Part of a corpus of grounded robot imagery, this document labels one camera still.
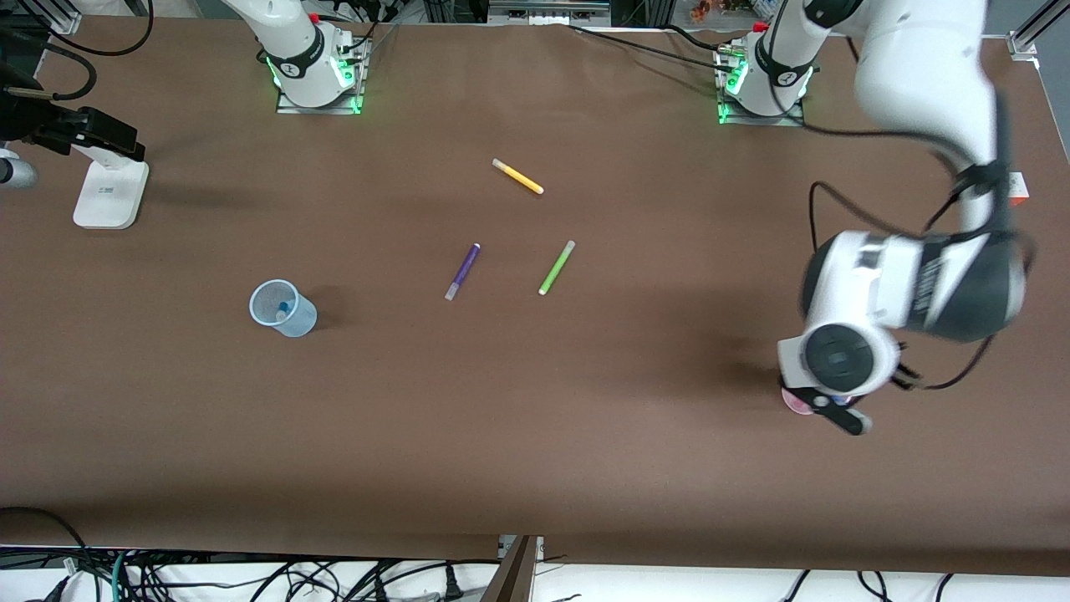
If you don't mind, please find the black cable with plug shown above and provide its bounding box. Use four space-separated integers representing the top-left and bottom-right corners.
368 559 471 602

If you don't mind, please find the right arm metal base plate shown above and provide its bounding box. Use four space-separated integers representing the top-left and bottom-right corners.
275 38 366 116

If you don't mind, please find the purple marker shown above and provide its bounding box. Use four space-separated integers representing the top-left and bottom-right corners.
444 242 482 302

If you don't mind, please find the blue plastic cup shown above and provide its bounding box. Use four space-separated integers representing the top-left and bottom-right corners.
249 279 318 339

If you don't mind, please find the pink plastic cup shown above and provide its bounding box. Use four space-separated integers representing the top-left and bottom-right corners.
781 385 862 417

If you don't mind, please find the yellow marker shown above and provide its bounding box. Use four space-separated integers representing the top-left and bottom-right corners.
492 158 545 196

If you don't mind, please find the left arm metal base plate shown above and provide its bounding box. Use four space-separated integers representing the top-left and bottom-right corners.
716 46 807 128

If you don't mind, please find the white desk lamp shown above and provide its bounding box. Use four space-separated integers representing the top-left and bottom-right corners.
73 144 150 231

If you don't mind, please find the long black table cable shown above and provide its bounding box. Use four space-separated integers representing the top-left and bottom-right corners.
568 24 726 68

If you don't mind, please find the grey metal box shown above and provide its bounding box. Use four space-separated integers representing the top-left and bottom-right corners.
488 0 612 27

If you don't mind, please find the thick black floor cable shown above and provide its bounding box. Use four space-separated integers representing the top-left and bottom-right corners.
0 506 86 579

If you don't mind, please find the green marker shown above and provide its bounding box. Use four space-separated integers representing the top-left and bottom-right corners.
538 240 577 296

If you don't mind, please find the brown metal table bar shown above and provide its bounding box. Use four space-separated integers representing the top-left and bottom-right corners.
480 535 545 602

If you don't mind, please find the short black table cable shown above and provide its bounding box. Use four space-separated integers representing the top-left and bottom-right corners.
665 23 735 53

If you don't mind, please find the aluminium frame profile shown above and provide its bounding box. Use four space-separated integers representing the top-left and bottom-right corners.
1006 0 1070 61
46 0 83 35

